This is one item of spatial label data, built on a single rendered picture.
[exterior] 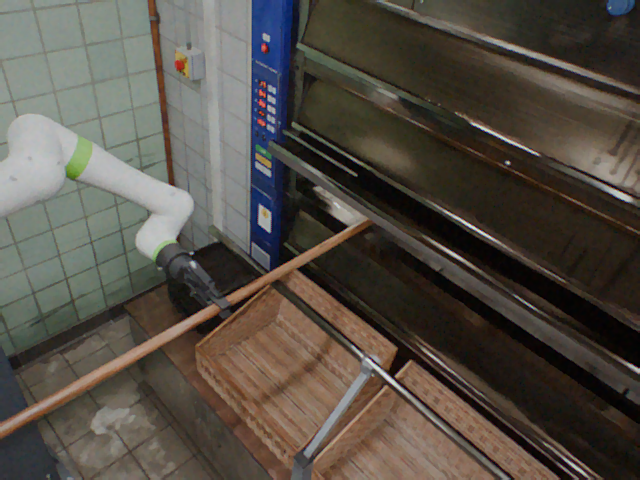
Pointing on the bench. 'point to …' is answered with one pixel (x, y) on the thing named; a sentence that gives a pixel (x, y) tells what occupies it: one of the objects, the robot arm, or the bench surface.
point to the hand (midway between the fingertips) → (220, 304)
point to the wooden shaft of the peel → (169, 335)
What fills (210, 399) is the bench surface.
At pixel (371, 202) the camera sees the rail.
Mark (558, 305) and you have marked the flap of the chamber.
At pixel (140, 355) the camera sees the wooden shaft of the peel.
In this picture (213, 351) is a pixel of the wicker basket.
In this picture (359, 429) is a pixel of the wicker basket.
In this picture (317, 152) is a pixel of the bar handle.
